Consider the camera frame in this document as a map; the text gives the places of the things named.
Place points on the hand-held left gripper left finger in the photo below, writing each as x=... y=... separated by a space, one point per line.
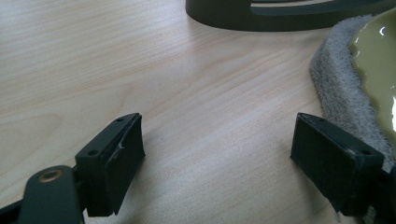
x=102 y=168

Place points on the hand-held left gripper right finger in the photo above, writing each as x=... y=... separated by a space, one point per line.
x=330 y=165

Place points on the grey fuzzy cloth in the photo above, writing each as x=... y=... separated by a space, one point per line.
x=339 y=87

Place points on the glossy yellow-green object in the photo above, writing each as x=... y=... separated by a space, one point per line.
x=378 y=68

